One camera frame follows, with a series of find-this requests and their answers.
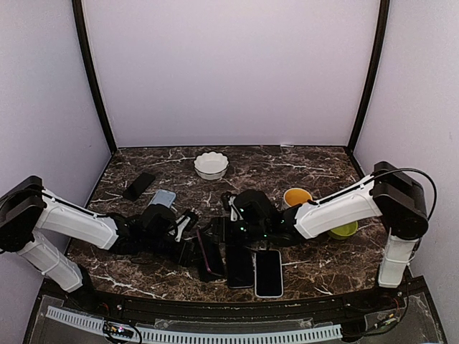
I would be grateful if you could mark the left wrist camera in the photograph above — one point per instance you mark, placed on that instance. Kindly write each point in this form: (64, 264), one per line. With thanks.
(185, 223)

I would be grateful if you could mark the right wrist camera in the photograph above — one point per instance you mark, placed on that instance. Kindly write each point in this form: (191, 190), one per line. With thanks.
(227, 199)

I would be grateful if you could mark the lime green bowl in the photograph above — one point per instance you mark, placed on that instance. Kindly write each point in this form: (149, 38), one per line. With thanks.
(345, 231)

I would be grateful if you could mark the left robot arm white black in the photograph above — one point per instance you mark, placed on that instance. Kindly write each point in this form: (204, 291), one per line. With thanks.
(29, 208)

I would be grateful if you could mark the light blue phone case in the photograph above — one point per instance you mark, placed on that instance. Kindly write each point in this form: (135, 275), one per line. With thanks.
(163, 197)

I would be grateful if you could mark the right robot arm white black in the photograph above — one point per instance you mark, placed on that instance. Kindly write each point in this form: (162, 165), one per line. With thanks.
(388, 193)

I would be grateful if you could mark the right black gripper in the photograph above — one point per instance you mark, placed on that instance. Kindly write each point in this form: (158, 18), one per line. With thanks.
(221, 232)

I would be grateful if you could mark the black front rail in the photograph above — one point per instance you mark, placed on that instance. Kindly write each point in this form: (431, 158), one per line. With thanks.
(319, 308)

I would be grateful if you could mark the left black frame post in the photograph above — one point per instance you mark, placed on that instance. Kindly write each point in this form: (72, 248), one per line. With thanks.
(92, 79)

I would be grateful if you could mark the light blue smartphone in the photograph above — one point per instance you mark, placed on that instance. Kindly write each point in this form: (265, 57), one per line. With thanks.
(268, 274)

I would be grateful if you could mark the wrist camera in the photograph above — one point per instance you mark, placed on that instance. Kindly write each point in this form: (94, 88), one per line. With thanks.
(227, 199)
(185, 223)

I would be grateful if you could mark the white patterned mug yellow inside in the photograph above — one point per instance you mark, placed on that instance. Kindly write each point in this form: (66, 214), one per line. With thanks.
(295, 196)

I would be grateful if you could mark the small dark phone case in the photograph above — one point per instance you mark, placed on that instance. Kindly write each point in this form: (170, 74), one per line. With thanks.
(138, 186)

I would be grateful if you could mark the white slotted cable duct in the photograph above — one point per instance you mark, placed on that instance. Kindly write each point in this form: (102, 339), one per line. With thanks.
(171, 331)

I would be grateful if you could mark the white fluted ceramic bowl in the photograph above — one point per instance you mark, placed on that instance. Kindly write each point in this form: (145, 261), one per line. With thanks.
(211, 166)

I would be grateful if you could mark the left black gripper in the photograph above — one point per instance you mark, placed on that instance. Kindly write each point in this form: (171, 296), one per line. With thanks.
(183, 256)

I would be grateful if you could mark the purple smartphone dark screen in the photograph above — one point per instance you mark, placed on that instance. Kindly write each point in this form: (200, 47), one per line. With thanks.
(239, 264)

